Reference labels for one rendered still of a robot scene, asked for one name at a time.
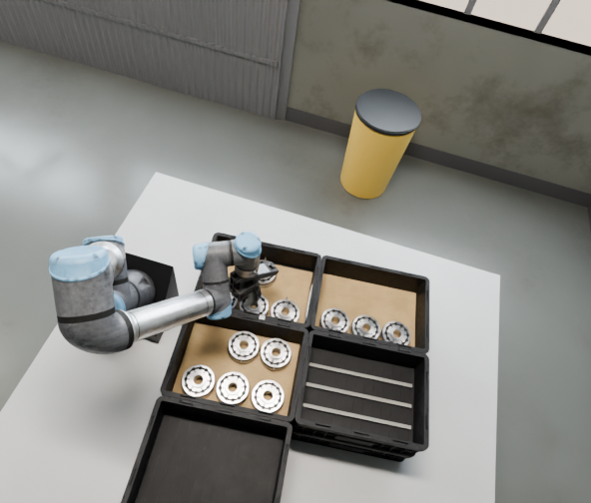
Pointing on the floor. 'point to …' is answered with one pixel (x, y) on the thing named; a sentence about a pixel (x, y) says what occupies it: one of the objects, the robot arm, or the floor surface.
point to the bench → (25, 393)
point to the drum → (377, 141)
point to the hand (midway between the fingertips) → (250, 295)
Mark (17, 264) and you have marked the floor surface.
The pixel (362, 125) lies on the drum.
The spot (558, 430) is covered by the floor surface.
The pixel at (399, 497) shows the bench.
